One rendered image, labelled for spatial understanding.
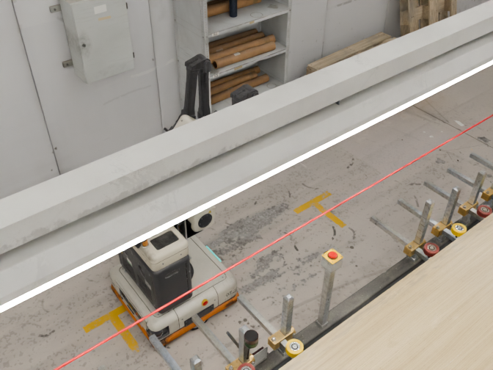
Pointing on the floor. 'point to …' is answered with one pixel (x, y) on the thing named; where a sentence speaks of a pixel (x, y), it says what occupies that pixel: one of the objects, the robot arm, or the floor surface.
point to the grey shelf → (206, 29)
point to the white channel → (224, 131)
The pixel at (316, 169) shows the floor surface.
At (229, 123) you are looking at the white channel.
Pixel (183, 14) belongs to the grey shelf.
